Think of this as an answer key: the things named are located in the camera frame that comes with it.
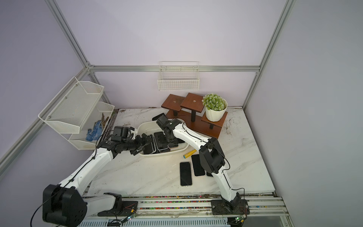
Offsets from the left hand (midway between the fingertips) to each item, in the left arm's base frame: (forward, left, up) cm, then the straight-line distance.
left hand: (149, 145), depth 82 cm
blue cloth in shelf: (+8, +36, -1) cm, 37 cm away
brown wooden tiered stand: (+24, -26, +6) cm, 35 cm away
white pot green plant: (+17, -40, +14) cm, 46 cm away
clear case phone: (+1, -8, +3) cm, 8 cm away
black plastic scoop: (+34, +3, -13) cm, 36 cm away
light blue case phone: (-10, -30, -14) cm, 34 cm away
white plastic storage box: (+23, +6, -14) cm, 28 cm away
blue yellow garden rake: (+1, -23, -14) cm, 27 cm away
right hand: (+4, -10, -7) cm, 12 cm away
